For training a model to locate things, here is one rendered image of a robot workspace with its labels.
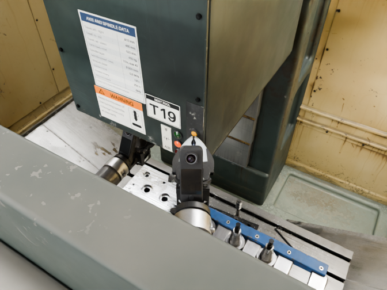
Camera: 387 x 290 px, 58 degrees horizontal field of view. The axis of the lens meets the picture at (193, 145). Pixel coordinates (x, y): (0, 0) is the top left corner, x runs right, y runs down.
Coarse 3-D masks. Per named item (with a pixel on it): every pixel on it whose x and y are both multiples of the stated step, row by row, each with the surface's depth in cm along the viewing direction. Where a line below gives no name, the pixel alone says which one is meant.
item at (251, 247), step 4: (248, 240) 116; (248, 244) 115; (252, 244) 115; (256, 244) 115; (244, 248) 114; (248, 248) 114; (252, 248) 114; (256, 248) 114; (260, 248) 114; (248, 252) 113; (252, 252) 113; (256, 252) 113
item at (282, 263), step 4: (280, 256) 112; (276, 260) 111; (280, 260) 111; (284, 260) 111; (288, 260) 111; (276, 264) 110; (280, 264) 110; (284, 264) 110; (288, 264) 110; (292, 264) 110; (276, 268) 109; (280, 268) 109; (284, 268) 109; (288, 268) 109; (284, 272) 108; (288, 272) 108
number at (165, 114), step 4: (160, 108) 83; (164, 108) 82; (168, 108) 81; (160, 112) 84; (164, 112) 83; (168, 112) 82; (172, 112) 82; (176, 112) 81; (160, 116) 85; (164, 116) 84; (168, 116) 83; (172, 116) 83; (176, 116) 82; (168, 120) 84; (172, 120) 84; (176, 120) 83; (176, 124) 84
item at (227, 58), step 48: (48, 0) 80; (96, 0) 72; (144, 0) 66; (192, 0) 60; (240, 0) 69; (288, 0) 99; (144, 48) 74; (192, 48) 67; (240, 48) 79; (288, 48) 121; (96, 96) 94; (192, 96) 75; (240, 96) 93
